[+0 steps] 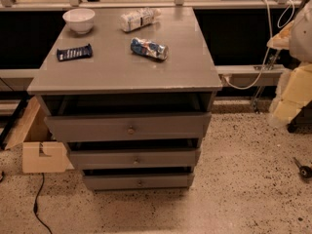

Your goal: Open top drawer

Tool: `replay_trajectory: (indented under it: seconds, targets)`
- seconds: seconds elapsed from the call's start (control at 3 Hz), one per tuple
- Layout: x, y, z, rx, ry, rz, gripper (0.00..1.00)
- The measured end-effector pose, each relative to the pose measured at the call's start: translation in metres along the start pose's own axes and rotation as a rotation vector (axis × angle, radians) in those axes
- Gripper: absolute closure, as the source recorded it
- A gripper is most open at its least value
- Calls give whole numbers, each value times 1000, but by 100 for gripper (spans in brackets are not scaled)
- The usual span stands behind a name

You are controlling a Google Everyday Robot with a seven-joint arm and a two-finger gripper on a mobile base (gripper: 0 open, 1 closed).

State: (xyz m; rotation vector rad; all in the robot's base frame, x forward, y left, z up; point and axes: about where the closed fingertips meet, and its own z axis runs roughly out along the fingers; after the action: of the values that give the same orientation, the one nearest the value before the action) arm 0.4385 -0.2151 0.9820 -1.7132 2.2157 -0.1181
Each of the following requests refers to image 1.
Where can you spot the grey top drawer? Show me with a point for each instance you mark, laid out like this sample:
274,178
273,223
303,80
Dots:
128,127

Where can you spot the dark blue candy bar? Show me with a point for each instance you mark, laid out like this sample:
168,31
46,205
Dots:
83,52

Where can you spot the black floor tool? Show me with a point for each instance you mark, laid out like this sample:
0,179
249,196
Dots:
304,171

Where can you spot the grey drawer cabinet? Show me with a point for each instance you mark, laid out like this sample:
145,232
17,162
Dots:
116,81

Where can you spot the metal support pole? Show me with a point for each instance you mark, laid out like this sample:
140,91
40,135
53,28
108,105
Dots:
265,78

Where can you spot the grey middle drawer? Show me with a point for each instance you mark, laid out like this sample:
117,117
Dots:
134,158

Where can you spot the cardboard box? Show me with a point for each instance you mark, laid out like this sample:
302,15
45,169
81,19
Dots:
39,153

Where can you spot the white plastic bottle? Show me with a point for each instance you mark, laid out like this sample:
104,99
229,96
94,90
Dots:
139,18

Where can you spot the crushed blue snack bag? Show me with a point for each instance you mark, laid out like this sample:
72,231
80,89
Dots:
148,48

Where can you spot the white ceramic bowl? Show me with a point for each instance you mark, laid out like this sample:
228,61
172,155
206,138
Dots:
80,20

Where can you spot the grey drawer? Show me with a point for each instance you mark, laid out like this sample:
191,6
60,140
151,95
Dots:
120,182
134,158
128,127

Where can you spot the grey bottom drawer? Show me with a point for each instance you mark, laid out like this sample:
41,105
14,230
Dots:
120,182

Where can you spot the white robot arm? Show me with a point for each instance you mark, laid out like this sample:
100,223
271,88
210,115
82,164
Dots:
294,89

